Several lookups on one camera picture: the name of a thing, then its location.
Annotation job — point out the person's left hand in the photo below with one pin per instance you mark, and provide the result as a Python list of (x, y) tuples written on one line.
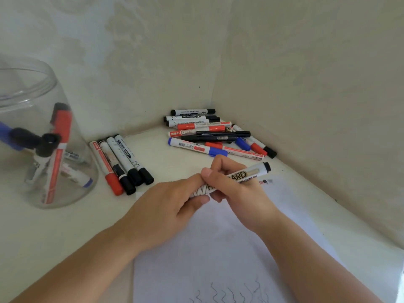
[(157, 217)]

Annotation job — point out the person's right hand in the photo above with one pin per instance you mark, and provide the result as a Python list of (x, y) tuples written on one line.
[(252, 208)]

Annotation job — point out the long white black-cap marker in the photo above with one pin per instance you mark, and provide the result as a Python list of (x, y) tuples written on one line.
[(146, 176), (60, 107), (252, 171)]

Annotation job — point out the worn white black-ended marker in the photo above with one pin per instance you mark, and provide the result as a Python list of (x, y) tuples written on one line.
[(127, 186)]

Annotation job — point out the white marker chunky black cap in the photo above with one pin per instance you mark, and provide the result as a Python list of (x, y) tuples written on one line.
[(47, 145), (23, 137), (135, 177)]

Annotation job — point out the red cap white barrel marker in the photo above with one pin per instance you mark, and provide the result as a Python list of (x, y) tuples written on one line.
[(113, 184)]

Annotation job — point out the white paper sheet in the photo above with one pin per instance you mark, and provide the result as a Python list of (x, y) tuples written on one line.
[(205, 255)]

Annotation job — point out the pile of assorted markers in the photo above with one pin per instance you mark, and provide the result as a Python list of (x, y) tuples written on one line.
[(186, 126)]

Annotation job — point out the slim red striped marker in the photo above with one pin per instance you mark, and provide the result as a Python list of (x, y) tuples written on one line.
[(63, 126)]

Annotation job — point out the transparent plastic jar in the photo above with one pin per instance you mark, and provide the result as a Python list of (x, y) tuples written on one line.
[(15, 192)]

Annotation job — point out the blue cap gold label marker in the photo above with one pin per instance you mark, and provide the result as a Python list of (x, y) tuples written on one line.
[(6, 135)]

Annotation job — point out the person's left forearm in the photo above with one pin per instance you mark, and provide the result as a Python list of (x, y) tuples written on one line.
[(79, 274)]

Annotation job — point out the person's right forearm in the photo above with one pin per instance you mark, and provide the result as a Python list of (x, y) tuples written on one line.
[(315, 271)]

